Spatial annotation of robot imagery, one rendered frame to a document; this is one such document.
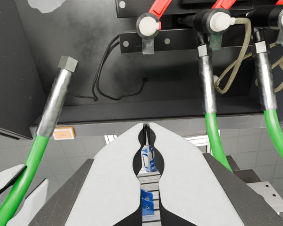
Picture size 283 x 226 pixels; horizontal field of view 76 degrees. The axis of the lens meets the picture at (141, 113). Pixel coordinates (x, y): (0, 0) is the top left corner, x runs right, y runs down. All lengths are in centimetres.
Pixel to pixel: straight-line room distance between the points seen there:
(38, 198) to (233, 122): 44
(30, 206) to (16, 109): 33
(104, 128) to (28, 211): 30
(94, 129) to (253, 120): 40
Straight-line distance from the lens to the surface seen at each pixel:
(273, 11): 29
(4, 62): 51
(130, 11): 37
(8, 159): 220
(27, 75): 57
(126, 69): 53
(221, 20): 23
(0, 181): 22
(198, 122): 48
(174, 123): 47
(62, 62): 24
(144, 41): 23
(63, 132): 50
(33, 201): 21
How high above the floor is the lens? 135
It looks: 63 degrees down
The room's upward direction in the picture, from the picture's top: 179 degrees clockwise
